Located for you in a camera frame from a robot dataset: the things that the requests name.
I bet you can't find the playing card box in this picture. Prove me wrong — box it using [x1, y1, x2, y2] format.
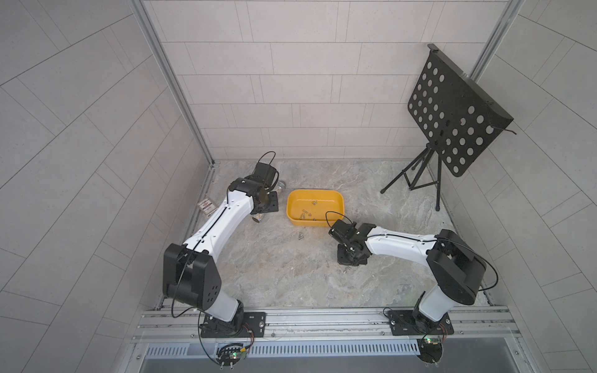
[197, 197, 219, 218]

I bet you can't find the black perforated music stand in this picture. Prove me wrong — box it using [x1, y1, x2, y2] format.
[380, 44, 513, 211]

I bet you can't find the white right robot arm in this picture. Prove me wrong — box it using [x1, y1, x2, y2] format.
[329, 220, 489, 323]

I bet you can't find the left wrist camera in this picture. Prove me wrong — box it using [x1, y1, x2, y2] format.
[250, 162, 279, 190]

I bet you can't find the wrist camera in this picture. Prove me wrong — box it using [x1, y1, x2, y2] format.
[329, 220, 357, 245]
[250, 162, 279, 190]

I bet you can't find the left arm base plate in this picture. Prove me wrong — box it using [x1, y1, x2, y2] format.
[198, 312, 267, 338]

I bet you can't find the controller circuit board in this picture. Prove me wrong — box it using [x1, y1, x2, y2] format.
[417, 338, 443, 366]
[216, 343, 248, 369]

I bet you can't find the left controller circuit board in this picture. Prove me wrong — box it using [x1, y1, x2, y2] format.
[216, 343, 248, 369]

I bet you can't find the yellow plastic storage box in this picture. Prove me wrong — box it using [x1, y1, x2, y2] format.
[286, 189, 345, 227]

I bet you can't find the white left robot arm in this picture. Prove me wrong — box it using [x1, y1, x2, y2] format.
[163, 177, 286, 325]

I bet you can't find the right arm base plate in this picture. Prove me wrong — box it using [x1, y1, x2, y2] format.
[382, 308, 454, 337]

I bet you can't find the right controller circuit board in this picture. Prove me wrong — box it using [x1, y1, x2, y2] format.
[417, 338, 443, 366]

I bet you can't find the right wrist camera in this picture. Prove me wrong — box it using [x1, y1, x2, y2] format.
[329, 220, 357, 245]

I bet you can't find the aluminium mounting rail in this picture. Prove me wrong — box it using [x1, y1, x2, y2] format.
[132, 306, 521, 343]

